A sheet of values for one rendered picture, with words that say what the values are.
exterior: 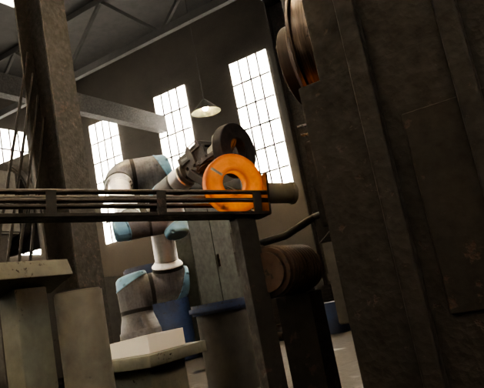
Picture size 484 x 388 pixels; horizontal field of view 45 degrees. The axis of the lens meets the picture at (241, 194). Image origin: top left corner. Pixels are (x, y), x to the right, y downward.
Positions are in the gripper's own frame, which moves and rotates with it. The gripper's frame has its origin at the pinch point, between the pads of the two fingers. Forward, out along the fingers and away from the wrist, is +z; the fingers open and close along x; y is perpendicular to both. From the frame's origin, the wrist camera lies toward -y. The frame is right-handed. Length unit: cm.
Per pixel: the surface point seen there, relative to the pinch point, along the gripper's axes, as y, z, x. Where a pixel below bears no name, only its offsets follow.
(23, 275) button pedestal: -14, -44, -46
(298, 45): 17.4, 26.2, 13.2
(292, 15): 27.2, 28.3, 14.5
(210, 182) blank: -13.9, 1.3, -18.9
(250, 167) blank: -12.8, 7.2, -8.5
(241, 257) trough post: -33.0, -2.8, -14.5
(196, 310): -16, -110, 77
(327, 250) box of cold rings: 9, -127, 248
